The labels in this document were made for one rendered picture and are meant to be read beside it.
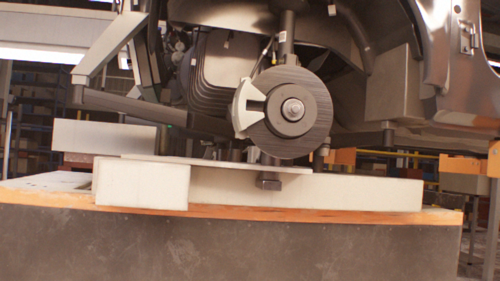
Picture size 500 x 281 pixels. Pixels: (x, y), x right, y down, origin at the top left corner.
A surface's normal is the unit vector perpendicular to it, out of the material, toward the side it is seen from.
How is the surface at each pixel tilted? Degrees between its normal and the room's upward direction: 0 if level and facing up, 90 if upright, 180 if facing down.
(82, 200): 90
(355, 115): 103
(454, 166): 90
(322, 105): 90
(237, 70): 90
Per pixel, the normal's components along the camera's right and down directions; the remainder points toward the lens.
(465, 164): -0.97, -0.08
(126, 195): 0.21, -0.01
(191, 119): -0.55, -0.07
